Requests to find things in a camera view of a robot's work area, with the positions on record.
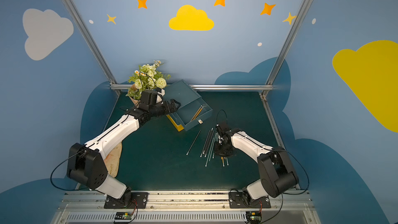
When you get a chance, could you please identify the right green circuit board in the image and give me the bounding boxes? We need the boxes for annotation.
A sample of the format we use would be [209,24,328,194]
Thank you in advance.
[245,212,262,224]

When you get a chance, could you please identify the right aluminium frame post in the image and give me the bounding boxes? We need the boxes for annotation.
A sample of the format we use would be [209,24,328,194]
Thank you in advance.
[261,0,313,99]

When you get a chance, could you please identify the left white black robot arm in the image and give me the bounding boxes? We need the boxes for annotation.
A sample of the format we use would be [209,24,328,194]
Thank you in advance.
[66,99,181,199]

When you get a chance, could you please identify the teal drawer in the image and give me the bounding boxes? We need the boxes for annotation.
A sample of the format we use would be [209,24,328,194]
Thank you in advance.
[170,97,213,131]

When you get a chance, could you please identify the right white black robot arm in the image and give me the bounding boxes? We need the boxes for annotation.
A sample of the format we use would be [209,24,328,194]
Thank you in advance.
[214,123,299,202]

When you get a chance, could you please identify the left aluminium frame post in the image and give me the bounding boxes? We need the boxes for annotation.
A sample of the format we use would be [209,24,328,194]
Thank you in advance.
[61,0,117,89]

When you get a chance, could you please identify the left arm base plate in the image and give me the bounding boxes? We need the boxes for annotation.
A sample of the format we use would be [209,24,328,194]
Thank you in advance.
[104,192,149,209]

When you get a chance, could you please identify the yellow bottom drawer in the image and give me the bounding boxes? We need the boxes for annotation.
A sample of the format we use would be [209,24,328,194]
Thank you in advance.
[167,115,184,132]

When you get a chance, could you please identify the artificial green white flowers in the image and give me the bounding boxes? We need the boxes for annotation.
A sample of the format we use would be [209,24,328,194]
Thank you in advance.
[128,60,171,89]

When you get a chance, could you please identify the left green circuit board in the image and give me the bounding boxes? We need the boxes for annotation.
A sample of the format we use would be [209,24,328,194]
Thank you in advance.
[114,212,134,222]

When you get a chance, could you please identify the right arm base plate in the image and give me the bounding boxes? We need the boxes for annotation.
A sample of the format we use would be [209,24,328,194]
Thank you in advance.
[228,190,271,208]

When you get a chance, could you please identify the aluminium frame post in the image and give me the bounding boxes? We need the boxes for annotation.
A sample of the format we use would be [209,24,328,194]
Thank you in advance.
[261,0,313,99]
[61,0,117,89]

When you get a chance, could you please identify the beige cloth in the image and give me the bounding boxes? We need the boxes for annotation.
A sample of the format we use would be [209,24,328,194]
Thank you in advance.
[104,143,122,177]

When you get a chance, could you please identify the aluminium front rail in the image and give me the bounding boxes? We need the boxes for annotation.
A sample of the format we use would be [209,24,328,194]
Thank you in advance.
[51,190,321,224]

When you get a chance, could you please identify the teal drawer cabinet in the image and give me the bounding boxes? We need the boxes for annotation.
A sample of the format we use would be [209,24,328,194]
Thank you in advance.
[164,80,201,106]

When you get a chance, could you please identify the green circuit board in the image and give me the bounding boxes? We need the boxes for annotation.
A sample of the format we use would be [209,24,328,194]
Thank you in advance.
[114,212,134,222]
[245,212,262,224]

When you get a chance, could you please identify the lone black pencil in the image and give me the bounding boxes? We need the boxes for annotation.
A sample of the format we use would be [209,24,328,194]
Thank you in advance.
[186,130,201,156]

